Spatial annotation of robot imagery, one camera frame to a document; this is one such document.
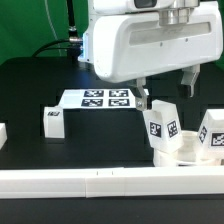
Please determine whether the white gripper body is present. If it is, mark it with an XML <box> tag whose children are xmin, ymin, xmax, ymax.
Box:
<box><xmin>93</xmin><ymin>1</ymin><xmax>223</xmax><ymax>83</ymax></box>

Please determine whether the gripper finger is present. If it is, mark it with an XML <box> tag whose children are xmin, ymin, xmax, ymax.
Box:
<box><xmin>181</xmin><ymin>64</ymin><xmax>200</xmax><ymax>98</ymax></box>
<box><xmin>133</xmin><ymin>78</ymin><xmax>148</xmax><ymax>111</ymax></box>

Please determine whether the white round stool seat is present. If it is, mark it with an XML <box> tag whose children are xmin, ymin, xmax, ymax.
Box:
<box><xmin>153</xmin><ymin>131</ymin><xmax>221</xmax><ymax>167</ymax></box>

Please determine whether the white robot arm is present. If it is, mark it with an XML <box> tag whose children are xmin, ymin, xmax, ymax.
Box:
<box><xmin>79</xmin><ymin>0</ymin><xmax>223</xmax><ymax>111</ymax></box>

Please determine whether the white marker base sheet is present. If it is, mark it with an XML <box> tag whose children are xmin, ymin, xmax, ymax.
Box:
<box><xmin>59</xmin><ymin>89</ymin><xmax>143</xmax><ymax>110</ymax></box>

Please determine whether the white front fence bar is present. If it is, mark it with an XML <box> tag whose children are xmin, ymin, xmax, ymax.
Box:
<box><xmin>0</xmin><ymin>166</ymin><xmax>224</xmax><ymax>199</ymax></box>

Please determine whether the white left fence block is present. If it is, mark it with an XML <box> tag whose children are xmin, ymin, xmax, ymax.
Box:
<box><xmin>0</xmin><ymin>123</ymin><xmax>7</xmax><ymax>150</ymax></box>

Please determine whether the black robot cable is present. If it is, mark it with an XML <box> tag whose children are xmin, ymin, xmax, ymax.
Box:
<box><xmin>31</xmin><ymin>0</ymin><xmax>84</xmax><ymax>58</ymax></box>

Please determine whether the white thin cable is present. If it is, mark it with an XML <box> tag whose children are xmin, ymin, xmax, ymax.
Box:
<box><xmin>43</xmin><ymin>0</ymin><xmax>64</xmax><ymax>58</ymax></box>

